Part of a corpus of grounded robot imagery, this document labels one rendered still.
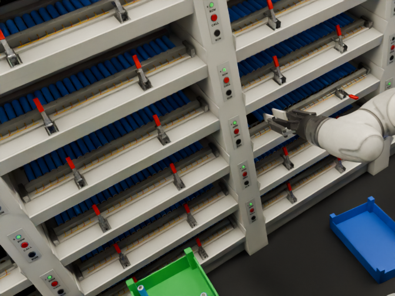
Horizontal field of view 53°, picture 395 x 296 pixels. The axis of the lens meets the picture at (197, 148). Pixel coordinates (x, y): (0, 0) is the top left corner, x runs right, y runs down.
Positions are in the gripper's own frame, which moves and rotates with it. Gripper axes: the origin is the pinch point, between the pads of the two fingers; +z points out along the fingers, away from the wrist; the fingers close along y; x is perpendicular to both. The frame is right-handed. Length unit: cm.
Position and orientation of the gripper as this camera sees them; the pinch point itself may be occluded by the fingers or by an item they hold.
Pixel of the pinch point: (274, 116)
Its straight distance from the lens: 136.0
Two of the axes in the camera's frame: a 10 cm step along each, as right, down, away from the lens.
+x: 3.3, 8.5, 4.1
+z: -4.2, -2.6, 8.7
